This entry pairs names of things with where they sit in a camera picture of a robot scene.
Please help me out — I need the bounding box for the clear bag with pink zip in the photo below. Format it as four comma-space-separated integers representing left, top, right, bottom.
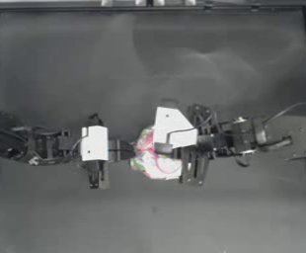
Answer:
129, 126, 184, 181

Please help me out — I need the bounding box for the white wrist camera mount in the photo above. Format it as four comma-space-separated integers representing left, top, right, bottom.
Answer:
152, 106, 200, 153
78, 125, 110, 162

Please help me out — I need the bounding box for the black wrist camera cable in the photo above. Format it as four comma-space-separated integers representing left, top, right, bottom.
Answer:
164, 126, 201, 144

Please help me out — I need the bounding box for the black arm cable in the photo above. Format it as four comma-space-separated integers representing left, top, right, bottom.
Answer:
261, 101, 306, 126

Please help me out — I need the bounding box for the black table frame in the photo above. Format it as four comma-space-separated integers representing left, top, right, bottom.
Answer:
0, 2, 306, 186

